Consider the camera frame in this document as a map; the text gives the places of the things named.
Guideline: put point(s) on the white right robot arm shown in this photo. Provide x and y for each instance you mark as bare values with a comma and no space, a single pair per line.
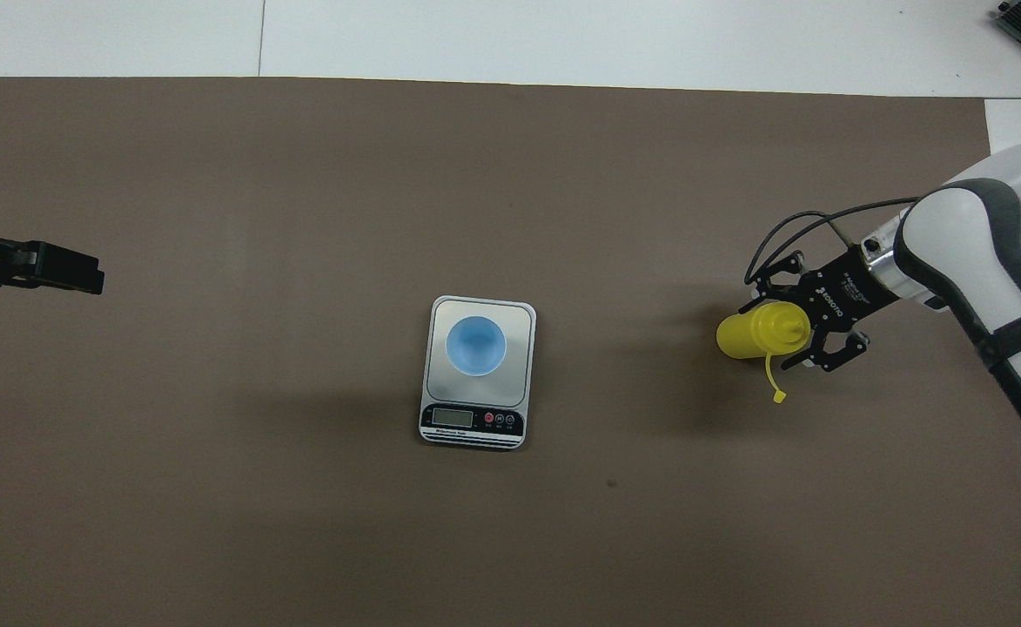
963,252

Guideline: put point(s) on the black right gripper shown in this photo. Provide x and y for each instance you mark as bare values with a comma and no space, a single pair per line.
849,292

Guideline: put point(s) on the light blue paper cup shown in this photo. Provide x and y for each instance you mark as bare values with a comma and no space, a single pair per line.
475,344

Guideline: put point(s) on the silver digital kitchen scale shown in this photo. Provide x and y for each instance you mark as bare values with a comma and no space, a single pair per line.
519,387

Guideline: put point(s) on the yellow squeeze seasoning bottle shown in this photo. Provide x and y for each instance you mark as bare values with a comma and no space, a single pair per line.
745,335

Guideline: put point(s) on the brown table mat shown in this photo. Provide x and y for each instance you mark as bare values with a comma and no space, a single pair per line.
475,174

